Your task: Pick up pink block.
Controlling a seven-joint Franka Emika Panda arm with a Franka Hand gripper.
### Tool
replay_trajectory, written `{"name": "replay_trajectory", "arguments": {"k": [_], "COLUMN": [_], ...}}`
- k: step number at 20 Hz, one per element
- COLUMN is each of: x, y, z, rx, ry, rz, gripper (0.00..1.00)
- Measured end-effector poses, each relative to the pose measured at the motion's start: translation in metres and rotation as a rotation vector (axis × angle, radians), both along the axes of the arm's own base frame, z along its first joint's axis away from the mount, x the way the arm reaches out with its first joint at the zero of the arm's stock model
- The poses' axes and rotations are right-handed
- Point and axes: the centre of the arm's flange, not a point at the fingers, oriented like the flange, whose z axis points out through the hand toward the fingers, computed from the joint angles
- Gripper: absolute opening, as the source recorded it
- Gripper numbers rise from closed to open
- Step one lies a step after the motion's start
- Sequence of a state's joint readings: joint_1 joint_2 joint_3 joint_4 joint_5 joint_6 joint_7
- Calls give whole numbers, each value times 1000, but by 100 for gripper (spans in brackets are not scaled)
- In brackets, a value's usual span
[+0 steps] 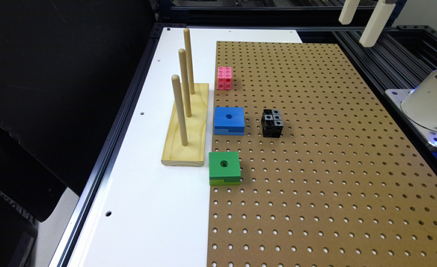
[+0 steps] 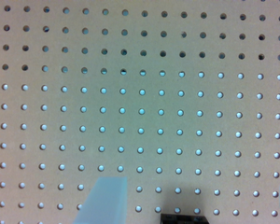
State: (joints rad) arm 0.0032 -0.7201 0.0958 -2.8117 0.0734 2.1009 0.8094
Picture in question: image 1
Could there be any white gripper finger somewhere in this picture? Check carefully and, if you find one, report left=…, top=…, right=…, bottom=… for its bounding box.
left=338, top=0, right=360, bottom=25
left=359, top=0, right=395, bottom=47

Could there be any green square block with hole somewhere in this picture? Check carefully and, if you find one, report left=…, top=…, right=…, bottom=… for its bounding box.
left=209, top=151, right=241, bottom=185

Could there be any front wooden peg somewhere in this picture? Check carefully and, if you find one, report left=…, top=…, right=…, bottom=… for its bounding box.
left=171, top=74, right=188, bottom=146

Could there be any back wooden peg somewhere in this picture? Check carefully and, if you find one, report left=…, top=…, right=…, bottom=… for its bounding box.
left=183, top=27, right=195, bottom=94

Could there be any pink cube block cluster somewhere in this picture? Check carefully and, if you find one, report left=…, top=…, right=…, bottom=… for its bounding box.
left=217, top=67, right=233, bottom=90

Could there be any blue square block with hole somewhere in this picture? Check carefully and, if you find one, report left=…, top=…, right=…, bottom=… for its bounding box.
left=214, top=107, right=245, bottom=136

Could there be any middle wooden peg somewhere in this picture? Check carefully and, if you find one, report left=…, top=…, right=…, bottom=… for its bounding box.
left=178, top=48, right=191, bottom=117

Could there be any brown pegboard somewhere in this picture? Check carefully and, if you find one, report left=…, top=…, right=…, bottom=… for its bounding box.
left=207, top=42, right=437, bottom=266

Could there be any wooden base board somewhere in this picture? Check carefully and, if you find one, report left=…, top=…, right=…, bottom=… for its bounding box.
left=161, top=83, right=209, bottom=167

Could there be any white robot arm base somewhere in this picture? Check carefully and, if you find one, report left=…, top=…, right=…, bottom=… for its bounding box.
left=386, top=69, right=437, bottom=148

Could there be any black cube block cluster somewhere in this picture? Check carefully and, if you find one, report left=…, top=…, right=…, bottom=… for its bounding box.
left=261, top=109, right=283, bottom=138

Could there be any wooden peg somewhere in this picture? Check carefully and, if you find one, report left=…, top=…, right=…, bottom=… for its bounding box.
left=178, top=48, right=191, bottom=117
left=171, top=74, right=188, bottom=146
left=183, top=27, right=195, bottom=94

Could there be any black curtain sheet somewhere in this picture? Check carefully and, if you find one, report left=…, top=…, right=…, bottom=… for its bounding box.
left=0, top=0, right=155, bottom=221

